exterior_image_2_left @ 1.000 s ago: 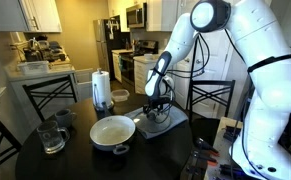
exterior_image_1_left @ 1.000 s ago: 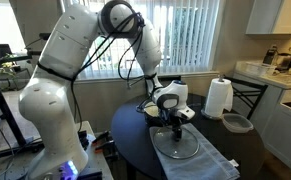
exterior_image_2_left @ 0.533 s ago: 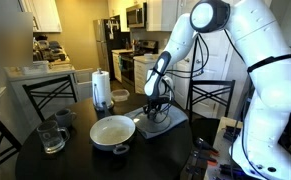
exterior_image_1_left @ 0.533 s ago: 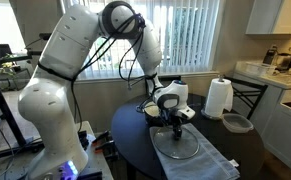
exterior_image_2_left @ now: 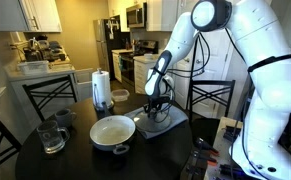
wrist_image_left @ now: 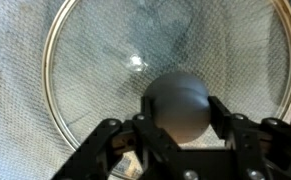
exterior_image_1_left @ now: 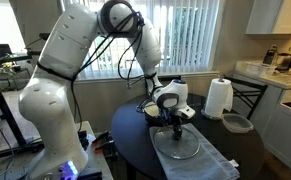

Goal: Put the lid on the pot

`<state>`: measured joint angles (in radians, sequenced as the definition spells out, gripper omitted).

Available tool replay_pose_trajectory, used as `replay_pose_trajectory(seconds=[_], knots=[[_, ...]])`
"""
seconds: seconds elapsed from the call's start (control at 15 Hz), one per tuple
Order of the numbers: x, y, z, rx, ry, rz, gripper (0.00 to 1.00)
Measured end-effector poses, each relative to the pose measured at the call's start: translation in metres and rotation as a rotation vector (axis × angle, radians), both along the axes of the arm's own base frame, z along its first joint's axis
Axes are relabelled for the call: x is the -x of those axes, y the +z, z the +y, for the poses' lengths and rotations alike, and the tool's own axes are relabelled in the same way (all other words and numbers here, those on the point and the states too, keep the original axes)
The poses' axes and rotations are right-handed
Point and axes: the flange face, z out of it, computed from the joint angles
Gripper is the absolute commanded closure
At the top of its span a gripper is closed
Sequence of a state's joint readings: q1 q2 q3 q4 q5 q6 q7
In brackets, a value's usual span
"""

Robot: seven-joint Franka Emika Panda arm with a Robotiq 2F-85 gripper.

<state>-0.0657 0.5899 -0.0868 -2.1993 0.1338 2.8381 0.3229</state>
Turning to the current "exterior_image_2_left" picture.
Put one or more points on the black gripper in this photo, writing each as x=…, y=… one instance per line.
x=159, y=101

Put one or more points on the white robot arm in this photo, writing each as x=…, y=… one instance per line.
x=268, y=83

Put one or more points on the light blue dish towel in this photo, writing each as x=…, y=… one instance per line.
x=178, y=116

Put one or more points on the dark countertop appliances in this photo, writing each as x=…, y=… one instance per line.
x=43, y=50

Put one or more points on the glass lid with grey knob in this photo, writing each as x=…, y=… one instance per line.
x=151, y=126

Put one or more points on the white upper kitchen cabinet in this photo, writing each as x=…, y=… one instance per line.
x=18, y=15

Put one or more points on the grey ceramic mug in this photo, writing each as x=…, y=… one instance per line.
x=63, y=117

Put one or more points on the white upper cabinet beside microwave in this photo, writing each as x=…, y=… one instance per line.
x=165, y=15

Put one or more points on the steel microwave oven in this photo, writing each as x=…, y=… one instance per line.
x=135, y=15

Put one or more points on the black kitchen stove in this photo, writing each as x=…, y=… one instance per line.
x=128, y=70

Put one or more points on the light wooden robot stand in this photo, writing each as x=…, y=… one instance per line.
x=223, y=140

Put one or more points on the clear plastic storage bin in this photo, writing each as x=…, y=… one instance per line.
x=33, y=67

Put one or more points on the black refrigerator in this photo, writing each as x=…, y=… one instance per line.
x=106, y=46

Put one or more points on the white paper towel roll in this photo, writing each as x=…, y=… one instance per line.
x=101, y=86

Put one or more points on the clear glass mug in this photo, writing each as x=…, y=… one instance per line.
x=51, y=138

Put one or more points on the white base kitchen cabinet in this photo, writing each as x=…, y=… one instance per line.
x=140, y=75

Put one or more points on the white panel door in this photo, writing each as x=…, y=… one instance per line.
x=215, y=63

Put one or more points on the clear plastic food container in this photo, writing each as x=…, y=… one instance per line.
x=120, y=95

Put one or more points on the grey pot with white interior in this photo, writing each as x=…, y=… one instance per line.
x=111, y=133

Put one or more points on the white counter peninsula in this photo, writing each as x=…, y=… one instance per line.
x=18, y=90

